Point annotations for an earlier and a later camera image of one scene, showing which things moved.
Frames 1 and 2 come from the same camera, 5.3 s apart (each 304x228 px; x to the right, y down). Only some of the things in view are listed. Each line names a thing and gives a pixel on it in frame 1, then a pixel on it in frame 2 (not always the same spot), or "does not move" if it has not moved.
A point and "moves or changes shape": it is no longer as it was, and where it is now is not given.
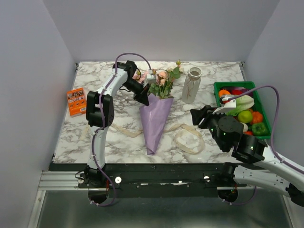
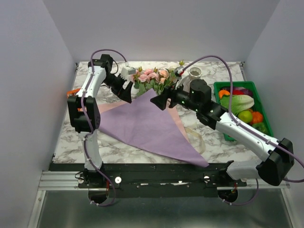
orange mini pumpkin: (256, 117) does not move
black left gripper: (143, 98) to (125, 94)
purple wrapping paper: (153, 118) moves or changes shape
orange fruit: (223, 92) does not move
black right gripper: (197, 114) to (160, 100)
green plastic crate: (217, 84) does not move
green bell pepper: (260, 129) does not move
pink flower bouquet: (164, 80) does not move
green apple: (244, 116) does not move
